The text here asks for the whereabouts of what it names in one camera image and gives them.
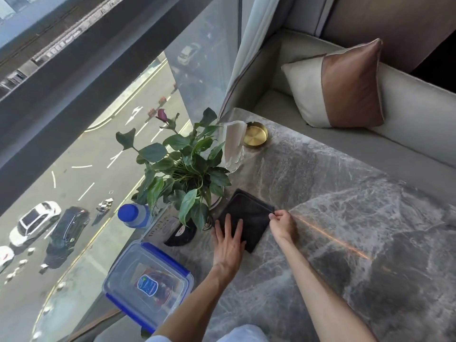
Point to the person's left little finger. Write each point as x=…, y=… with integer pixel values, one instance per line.
x=216, y=235

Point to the large white car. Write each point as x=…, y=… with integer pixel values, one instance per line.
x=35, y=219

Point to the person's right forearm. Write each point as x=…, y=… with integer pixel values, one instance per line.
x=320, y=295

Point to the clear container with blue lid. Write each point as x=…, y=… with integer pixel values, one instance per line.
x=149, y=284

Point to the beige table sign card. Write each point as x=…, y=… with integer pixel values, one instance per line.
x=160, y=226

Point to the person's left middle finger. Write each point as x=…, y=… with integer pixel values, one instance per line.
x=232, y=230

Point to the round gold ashtray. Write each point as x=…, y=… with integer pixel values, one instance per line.
x=255, y=135

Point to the motor scooter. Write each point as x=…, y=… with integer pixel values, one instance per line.
x=105, y=204

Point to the clear glass vase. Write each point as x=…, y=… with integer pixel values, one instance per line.
x=233, y=145

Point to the person's left forearm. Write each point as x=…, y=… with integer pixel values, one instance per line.
x=194, y=302

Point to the person's right hand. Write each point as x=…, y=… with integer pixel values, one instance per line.
x=284, y=227

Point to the blue capped water bottle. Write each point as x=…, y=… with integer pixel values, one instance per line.
x=133, y=215

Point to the green potted plant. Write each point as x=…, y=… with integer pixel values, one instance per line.
x=185, y=170

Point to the white car at picture edge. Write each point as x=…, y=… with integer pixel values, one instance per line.
x=5, y=257

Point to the grey curtain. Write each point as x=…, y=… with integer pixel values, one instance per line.
x=249, y=42

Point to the beige and brown cushion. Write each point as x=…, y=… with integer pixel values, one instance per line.
x=338, y=85

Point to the black round coaster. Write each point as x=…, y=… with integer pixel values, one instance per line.
x=181, y=235

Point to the black cloth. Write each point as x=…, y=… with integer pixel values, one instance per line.
x=249, y=217

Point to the small white car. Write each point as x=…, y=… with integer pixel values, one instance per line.
x=188, y=53

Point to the dark grey window frame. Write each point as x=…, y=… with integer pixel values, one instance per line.
x=82, y=78

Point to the person's left hand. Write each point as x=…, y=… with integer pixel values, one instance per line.
x=227, y=251

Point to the beige sofa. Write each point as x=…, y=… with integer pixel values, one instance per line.
x=409, y=117

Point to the person's left thumb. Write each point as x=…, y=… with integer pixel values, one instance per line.
x=243, y=247

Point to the black car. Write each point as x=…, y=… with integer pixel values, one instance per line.
x=67, y=229

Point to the person's right thumb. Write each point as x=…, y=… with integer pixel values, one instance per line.
x=273, y=218

